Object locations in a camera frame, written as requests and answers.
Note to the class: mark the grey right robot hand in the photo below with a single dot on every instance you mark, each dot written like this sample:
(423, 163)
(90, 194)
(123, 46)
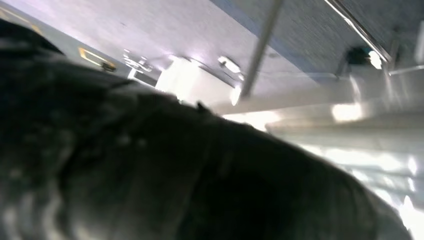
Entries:
(198, 182)

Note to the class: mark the white pillar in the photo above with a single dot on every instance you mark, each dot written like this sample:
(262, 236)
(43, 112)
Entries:
(185, 82)

